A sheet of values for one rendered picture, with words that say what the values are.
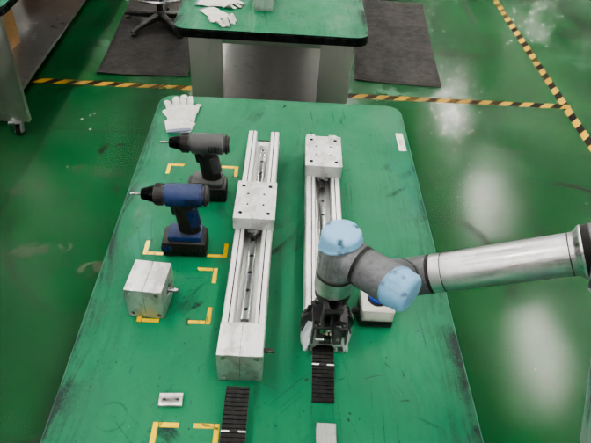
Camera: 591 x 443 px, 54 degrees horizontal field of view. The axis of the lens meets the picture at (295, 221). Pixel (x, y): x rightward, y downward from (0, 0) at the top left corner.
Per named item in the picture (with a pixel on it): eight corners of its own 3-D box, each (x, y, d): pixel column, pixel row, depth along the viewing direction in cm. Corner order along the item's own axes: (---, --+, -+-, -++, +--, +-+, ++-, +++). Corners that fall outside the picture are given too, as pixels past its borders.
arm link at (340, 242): (350, 253, 98) (310, 230, 102) (343, 296, 106) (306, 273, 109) (375, 230, 103) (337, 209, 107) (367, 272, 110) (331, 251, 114)
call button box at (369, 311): (391, 328, 144) (395, 311, 140) (352, 326, 144) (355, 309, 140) (388, 303, 150) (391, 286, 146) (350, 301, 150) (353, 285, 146)
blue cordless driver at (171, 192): (210, 258, 158) (207, 196, 144) (136, 256, 158) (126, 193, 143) (213, 239, 164) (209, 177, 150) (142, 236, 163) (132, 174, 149)
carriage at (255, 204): (273, 238, 157) (274, 219, 153) (233, 236, 157) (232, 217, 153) (276, 200, 169) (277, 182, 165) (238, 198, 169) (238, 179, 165)
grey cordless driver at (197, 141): (229, 203, 176) (228, 142, 162) (164, 201, 175) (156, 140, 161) (231, 187, 182) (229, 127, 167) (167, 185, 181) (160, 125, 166)
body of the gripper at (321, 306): (309, 345, 117) (313, 307, 109) (309, 312, 123) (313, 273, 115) (346, 347, 117) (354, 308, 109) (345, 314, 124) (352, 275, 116)
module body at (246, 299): (264, 348, 137) (265, 326, 132) (222, 346, 137) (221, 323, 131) (278, 153, 197) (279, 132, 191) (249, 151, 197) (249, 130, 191)
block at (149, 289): (174, 320, 142) (171, 294, 136) (128, 315, 142) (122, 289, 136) (184, 289, 150) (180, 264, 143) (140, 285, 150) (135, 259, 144)
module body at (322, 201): (344, 352, 138) (348, 330, 132) (302, 350, 138) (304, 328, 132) (334, 156, 197) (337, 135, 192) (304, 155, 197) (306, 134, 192)
